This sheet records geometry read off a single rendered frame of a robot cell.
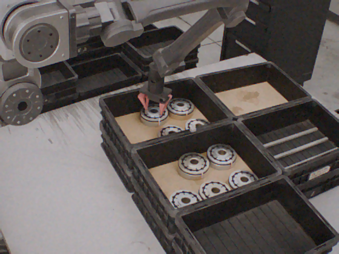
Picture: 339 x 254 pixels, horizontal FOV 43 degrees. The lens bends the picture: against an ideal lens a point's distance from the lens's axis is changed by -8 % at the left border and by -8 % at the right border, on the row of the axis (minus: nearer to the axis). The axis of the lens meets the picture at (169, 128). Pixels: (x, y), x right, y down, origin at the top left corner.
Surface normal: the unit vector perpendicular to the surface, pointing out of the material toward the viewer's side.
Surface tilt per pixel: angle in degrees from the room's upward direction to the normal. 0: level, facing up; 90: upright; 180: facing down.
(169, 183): 0
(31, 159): 0
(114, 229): 0
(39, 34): 90
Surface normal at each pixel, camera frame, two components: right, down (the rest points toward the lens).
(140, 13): 0.29, -0.27
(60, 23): 0.54, 0.55
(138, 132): 0.07, -0.78
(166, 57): -0.77, 0.24
